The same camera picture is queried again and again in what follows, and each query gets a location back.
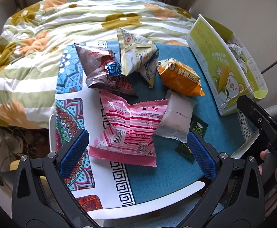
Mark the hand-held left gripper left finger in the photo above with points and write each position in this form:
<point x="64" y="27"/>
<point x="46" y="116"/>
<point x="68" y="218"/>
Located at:
<point x="74" y="152"/>

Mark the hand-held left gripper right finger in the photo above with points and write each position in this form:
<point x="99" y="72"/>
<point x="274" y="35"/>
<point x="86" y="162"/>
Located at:
<point x="200" y="156"/>

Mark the pink and white snack packet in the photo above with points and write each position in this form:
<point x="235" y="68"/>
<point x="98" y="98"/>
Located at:
<point x="129" y="128"/>

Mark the mandala patterned tablecloth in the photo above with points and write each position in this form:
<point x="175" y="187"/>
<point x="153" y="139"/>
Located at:
<point x="69" y="87"/>

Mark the pale mauve snack packet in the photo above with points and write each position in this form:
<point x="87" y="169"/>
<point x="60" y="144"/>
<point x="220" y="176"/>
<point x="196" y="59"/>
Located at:
<point x="176" y="116"/>

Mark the teal tablecloth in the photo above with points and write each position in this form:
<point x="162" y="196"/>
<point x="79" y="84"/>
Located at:
<point x="167" y="178"/>

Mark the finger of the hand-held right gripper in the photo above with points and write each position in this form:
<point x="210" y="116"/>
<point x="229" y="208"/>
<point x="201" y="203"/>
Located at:
<point x="254" y="114"/>

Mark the small dark green packet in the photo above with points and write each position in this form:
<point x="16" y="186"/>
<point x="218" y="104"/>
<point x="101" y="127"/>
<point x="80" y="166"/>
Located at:
<point x="199" y="125"/>

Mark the floral striped blanket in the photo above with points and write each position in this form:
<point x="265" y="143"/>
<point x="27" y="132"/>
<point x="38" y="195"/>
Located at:
<point x="34" y="52"/>

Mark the person's right hand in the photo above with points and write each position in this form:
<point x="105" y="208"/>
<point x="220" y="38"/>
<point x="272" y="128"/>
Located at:
<point x="263" y="155"/>

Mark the orange snack packet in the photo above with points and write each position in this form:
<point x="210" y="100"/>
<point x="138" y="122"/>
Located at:
<point x="178" y="78"/>

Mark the brown snack packet blue label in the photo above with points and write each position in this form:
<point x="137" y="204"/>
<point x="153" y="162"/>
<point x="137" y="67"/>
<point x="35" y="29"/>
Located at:
<point x="95" y="64"/>

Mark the white triangular snack packet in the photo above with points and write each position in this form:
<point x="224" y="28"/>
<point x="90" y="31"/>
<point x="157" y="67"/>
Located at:
<point x="149" y="73"/>
<point x="133" y="49"/>

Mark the white table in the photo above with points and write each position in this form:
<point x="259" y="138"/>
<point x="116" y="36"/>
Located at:
<point x="53" y="135"/>

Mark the green cardboard box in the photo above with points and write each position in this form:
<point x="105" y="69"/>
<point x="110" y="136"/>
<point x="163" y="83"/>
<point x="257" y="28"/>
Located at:
<point x="223" y="76"/>

